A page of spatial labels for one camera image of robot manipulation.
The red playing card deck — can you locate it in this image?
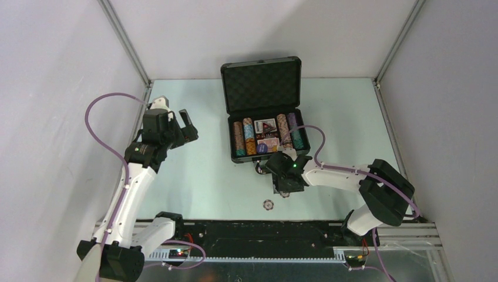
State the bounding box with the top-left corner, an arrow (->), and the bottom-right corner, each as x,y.
257,137 -> 280,153

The blue playing card deck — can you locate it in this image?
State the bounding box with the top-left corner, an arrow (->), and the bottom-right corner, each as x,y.
254,119 -> 277,134

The black poker set case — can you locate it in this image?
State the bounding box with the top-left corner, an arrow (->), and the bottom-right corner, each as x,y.
220,56 -> 304,164

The blue small blind button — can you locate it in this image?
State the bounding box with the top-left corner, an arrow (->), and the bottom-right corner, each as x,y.
256,143 -> 268,154

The black triangular all-in marker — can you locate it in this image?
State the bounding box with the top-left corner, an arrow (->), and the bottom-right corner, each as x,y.
260,122 -> 275,133

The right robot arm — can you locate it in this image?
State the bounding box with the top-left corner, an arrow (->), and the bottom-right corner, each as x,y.
264,150 -> 415,237

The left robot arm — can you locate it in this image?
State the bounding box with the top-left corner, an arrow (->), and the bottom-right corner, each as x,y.
77,109 -> 198,281

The brown teal chip stack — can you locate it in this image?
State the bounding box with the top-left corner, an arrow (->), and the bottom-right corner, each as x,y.
233,122 -> 246,157

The pink brown chip stack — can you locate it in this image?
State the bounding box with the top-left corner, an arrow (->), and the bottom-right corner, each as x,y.
277,113 -> 293,149

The purple chip stack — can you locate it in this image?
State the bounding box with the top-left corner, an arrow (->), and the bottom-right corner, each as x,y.
287,113 -> 298,129

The orange blue chip stack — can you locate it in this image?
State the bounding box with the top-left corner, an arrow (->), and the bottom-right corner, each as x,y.
243,117 -> 257,155

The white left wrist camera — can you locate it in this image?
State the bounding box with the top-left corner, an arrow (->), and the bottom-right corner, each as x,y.
148,96 -> 170,112

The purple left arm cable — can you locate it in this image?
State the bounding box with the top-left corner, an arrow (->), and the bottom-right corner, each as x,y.
85,92 -> 207,282

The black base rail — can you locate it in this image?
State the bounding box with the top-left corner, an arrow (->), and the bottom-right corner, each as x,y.
167,219 -> 379,260

